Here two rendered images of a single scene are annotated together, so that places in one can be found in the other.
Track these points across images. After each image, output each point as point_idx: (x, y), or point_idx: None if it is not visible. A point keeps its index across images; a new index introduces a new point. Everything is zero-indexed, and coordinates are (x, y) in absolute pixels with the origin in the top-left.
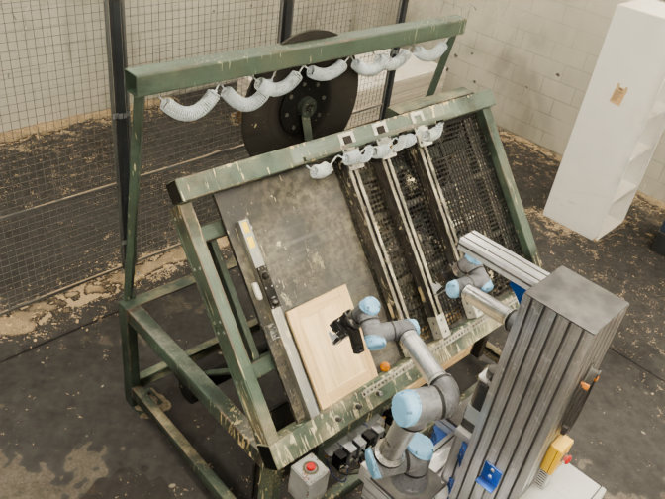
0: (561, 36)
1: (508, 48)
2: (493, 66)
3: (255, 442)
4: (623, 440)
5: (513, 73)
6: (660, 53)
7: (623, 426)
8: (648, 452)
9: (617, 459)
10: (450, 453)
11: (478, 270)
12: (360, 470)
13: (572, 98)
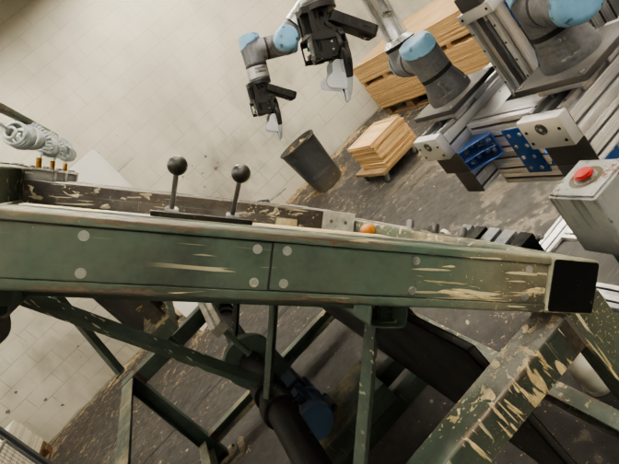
0: (48, 296)
1: (30, 351)
2: (40, 373)
3: (532, 341)
4: (427, 215)
5: (58, 355)
6: (105, 175)
7: (414, 219)
8: (438, 200)
9: (448, 212)
10: (515, 48)
11: (267, 36)
12: (566, 126)
13: None
